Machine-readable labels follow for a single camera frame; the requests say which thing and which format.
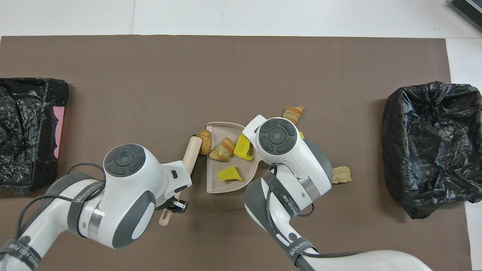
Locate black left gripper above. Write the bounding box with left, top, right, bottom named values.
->
left=154, top=195, right=189, bottom=214

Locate beige plastic dustpan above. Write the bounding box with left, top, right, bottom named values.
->
left=206, top=122, right=264, bottom=194

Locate beige hand brush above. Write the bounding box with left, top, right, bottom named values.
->
left=159, top=135, right=204, bottom=226

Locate brown bread roll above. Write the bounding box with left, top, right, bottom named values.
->
left=197, top=130, right=212, bottom=155

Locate striped croissant piece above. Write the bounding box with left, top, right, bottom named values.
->
left=209, top=137, right=236, bottom=163
left=282, top=106, right=305, bottom=126

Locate pale bread piece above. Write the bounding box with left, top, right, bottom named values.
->
left=333, top=166, right=352, bottom=184

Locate pink bin with black bag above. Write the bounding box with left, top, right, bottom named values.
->
left=0, top=77, right=69, bottom=194

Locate brown table mat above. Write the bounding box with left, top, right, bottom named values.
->
left=0, top=35, right=473, bottom=271

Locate dark grey ribbed object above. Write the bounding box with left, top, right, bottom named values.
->
left=450, top=0, right=482, bottom=32

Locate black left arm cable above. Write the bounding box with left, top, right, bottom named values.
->
left=15, top=163, right=108, bottom=245

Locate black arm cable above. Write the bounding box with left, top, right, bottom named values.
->
left=15, top=163, right=108, bottom=245
left=264, top=166, right=364, bottom=260

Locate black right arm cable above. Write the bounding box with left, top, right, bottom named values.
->
left=264, top=166, right=364, bottom=260

